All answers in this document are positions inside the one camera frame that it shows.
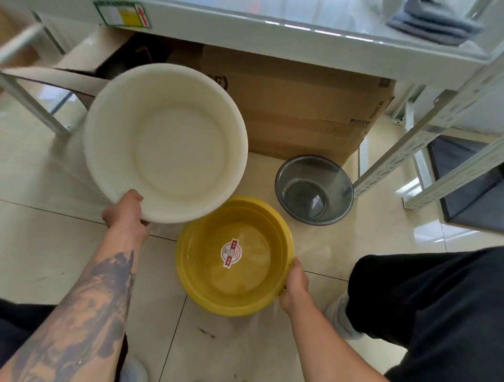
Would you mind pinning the person's left hand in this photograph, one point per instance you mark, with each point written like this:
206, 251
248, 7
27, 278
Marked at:
123, 214

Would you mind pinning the person's right hand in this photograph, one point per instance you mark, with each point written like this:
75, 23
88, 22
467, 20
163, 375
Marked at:
294, 291

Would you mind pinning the person's left thumb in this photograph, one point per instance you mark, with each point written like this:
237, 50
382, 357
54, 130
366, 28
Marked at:
135, 202

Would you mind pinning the person's right thumb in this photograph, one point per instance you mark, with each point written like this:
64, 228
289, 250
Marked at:
296, 269

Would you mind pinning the yellow plastic basin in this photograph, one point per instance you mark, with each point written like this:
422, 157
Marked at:
236, 257

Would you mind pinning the white plastic basin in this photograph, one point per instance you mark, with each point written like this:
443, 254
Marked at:
165, 143

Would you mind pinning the person's left forearm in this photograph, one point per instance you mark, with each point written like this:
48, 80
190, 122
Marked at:
78, 315

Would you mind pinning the person's right forearm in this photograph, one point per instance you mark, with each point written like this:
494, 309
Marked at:
330, 350

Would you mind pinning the person's white right shoe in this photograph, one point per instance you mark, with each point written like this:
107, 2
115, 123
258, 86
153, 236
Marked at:
338, 317

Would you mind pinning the person's white shoe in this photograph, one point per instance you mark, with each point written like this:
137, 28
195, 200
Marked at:
338, 317
134, 370

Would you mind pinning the grey translucent bowl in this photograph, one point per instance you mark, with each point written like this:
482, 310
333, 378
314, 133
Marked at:
314, 190

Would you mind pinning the person's right trouser leg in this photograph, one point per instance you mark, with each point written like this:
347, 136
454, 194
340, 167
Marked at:
433, 307

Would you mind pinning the open cardboard box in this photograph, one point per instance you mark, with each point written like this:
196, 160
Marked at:
90, 63

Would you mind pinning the person's white left shoe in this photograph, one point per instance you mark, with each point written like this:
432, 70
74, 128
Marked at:
134, 370

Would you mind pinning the large closed cardboard box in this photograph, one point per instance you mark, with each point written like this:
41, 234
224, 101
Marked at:
295, 102

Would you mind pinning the green red yellow label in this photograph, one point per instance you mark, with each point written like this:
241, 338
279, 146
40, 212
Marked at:
122, 13

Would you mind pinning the dark grey fabric bin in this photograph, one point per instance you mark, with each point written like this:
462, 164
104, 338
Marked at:
472, 189

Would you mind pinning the white metal shelf rack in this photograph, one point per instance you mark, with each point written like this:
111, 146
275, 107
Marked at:
393, 51

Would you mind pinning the folded grey towels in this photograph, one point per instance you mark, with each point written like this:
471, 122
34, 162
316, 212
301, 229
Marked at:
435, 21

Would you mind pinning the grey metal frame leg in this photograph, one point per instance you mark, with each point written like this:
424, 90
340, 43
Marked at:
31, 102

